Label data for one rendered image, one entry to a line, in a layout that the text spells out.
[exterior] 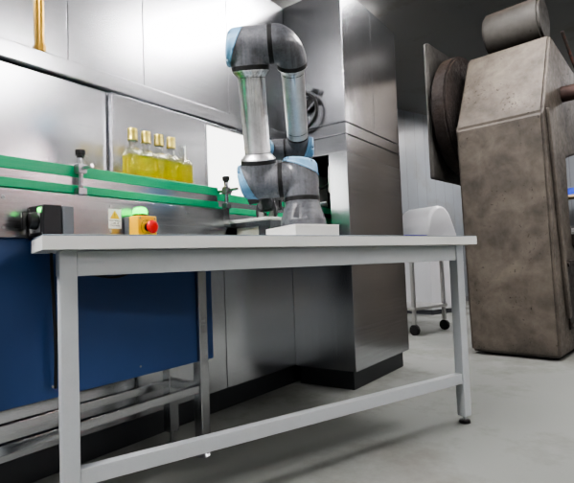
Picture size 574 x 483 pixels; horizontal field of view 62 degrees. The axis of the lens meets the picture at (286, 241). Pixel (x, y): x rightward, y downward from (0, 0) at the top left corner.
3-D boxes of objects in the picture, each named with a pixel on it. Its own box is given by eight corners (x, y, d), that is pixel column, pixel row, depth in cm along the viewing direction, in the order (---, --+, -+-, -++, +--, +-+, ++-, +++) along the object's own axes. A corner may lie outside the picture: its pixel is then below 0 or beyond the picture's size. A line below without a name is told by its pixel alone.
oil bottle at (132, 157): (136, 209, 172) (134, 149, 173) (146, 207, 169) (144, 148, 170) (122, 208, 168) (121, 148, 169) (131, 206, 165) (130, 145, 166)
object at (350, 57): (348, 177, 328) (342, 49, 333) (400, 169, 306) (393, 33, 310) (287, 162, 272) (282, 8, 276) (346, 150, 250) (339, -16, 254)
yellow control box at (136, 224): (143, 241, 152) (142, 218, 152) (158, 240, 147) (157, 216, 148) (124, 241, 146) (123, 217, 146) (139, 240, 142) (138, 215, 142)
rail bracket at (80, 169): (84, 197, 139) (83, 151, 139) (99, 195, 134) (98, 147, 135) (71, 195, 135) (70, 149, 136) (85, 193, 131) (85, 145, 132)
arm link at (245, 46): (283, 200, 157) (269, 19, 142) (238, 203, 158) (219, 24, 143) (285, 194, 168) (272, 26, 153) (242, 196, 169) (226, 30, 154)
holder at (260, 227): (244, 245, 205) (243, 227, 206) (297, 241, 189) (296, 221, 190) (216, 244, 192) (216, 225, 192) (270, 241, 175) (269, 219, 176)
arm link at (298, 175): (320, 194, 154) (317, 151, 155) (278, 195, 155) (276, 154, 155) (320, 198, 166) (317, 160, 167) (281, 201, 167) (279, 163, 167)
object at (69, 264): (472, 423, 193) (463, 244, 196) (62, 565, 109) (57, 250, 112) (453, 417, 200) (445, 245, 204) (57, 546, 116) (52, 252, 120)
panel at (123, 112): (262, 204, 250) (260, 139, 252) (266, 203, 249) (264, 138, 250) (108, 185, 178) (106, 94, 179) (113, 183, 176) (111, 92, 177)
